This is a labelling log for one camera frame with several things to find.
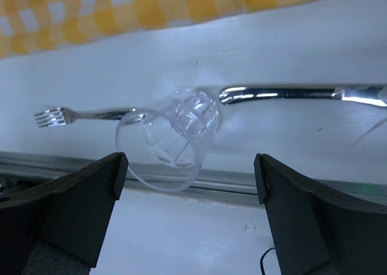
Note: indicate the yellow white checkered cloth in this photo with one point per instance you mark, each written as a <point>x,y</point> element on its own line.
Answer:
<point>31,26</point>

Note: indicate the aluminium front rail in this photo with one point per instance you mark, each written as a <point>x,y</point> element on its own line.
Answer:
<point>211,185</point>

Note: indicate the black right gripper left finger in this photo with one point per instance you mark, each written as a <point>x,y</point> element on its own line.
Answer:
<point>58,227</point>

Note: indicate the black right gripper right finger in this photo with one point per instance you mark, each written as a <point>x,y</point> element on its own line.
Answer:
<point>317,229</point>

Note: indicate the silver table knife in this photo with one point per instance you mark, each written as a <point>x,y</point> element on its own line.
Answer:
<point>368,95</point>

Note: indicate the clear plastic cup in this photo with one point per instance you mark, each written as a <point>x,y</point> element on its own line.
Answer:
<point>177,132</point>

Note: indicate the silver fork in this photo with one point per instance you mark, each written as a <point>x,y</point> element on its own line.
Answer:
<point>61,116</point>

